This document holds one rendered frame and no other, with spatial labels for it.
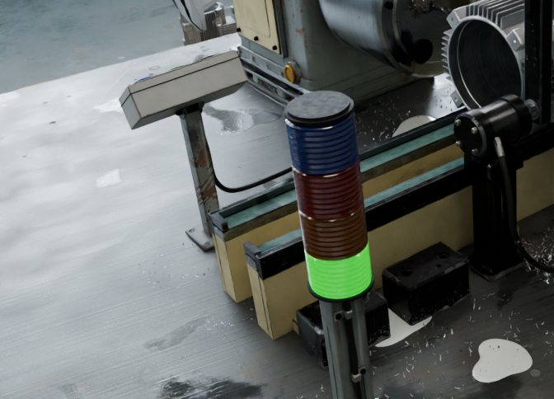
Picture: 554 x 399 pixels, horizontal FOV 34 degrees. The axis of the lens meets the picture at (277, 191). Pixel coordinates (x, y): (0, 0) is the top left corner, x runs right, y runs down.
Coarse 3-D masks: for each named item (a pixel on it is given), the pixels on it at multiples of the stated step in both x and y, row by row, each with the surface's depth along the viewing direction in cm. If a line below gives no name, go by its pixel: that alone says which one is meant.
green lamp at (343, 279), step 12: (360, 252) 82; (312, 264) 83; (324, 264) 82; (336, 264) 82; (348, 264) 82; (360, 264) 82; (312, 276) 84; (324, 276) 83; (336, 276) 82; (348, 276) 82; (360, 276) 83; (312, 288) 85; (324, 288) 83; (336, 288) 83; (348, 288) 83; (360, 288) 84
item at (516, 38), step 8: (464, 8) 128; (448, 16) 129; (456, 16) 128; (464, 16) 128; (456, 24) 128; (512, 32) 119; (520, 32) 118; (512, 40) 119; (520, 40) 118; (520, 48) 119; (456, 96) 135; (456, 104) 135
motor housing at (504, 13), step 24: (504, 0) 124; (480, 24) 132; (504, 24) 120; (552, 24) 123; (456, 48) 133; (480, 48) 135; (504, 48) 137; (456, 72) 134; (480, 72) 136; (504, 72) 137; (552, 72) 121; (480, 96) 134
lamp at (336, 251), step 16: (304, 224) 81; (320, 224) 80; (336, 224) 79; (352, 224) 80; (304, 240) 83; (320, 240) 81; (336, 240) 80; (352, 240) 81; (320, 256) 82; (336, 256) 81
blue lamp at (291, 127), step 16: (352, 112) 76; (288, 128) 77; (304, 128) 75; (320, 128) 75; (336, 128) 75; (352, 128) 76; (304, 144) 76; (320, 144) 76; (336, 144) 76; (352, 144) 77; (304, 160) 77; (320, 160) 76; (336, 160) 76; (352, 160) 78
